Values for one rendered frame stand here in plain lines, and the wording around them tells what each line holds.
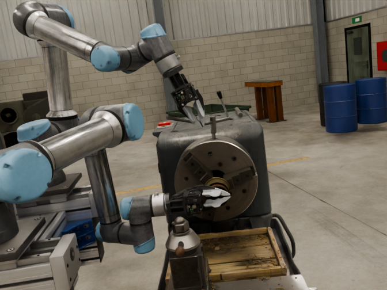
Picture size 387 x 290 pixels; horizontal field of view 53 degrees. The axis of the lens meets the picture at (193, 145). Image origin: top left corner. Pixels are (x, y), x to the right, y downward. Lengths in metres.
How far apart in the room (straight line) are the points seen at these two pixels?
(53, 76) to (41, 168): 0.68
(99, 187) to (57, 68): 0.48
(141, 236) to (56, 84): 0.65
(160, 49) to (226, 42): 10.65
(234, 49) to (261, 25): 1.14
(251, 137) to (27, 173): 0.96
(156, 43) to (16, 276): 0.76
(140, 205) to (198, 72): 10.42
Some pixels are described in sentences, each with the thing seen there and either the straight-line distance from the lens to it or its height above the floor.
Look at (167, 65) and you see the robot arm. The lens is 1.25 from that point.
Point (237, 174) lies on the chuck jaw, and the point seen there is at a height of 1.11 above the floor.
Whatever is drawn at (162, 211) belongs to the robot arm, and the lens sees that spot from 1.29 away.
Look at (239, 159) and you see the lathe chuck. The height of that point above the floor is 1.16.
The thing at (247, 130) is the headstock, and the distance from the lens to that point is 1.61.
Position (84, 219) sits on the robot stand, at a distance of 1.48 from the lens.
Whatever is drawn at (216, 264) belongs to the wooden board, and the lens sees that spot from 1.30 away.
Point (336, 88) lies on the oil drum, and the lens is 7.69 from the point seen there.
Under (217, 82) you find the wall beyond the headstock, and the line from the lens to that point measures 11.75.
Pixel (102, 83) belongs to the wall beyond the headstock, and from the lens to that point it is 11.29.
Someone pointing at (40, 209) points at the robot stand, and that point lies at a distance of 1.51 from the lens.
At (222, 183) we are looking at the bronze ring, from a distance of 1.34.
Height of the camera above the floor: 1.50
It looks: 11 degrees down
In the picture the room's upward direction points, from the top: 8 degrees counter-clockwise
